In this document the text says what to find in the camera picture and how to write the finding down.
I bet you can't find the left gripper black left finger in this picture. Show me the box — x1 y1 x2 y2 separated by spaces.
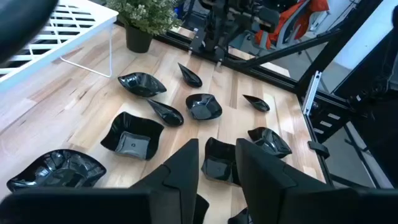
129 138 200 224

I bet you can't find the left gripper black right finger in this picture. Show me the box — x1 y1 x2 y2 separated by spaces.
235 138 336 224

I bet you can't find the black square mini plate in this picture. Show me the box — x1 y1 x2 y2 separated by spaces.
200 136 242 187
192 194 210 224
99 111 165 161

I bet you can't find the black teardrop mini plate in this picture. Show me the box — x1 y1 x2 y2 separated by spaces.
242 94 271 113
177 62 203 88
146 98 185 128

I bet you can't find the green potted plant black pot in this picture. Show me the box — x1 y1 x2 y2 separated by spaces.
105 0 183 54

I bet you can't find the orange grey office chair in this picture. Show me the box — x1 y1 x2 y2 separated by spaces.
228 0 330 50

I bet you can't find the white lattice shelf rack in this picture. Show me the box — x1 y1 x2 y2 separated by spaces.
0 0 119 93

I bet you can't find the small black edge bracket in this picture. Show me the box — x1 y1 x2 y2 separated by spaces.
307 140 330 159

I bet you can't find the silver aluminium bracket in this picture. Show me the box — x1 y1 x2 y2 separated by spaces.
302 70 322 116

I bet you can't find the black metal rig frame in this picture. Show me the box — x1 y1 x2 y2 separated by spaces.
154 0 398 190

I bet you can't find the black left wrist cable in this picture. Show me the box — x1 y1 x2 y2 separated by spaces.
0 0 60 65

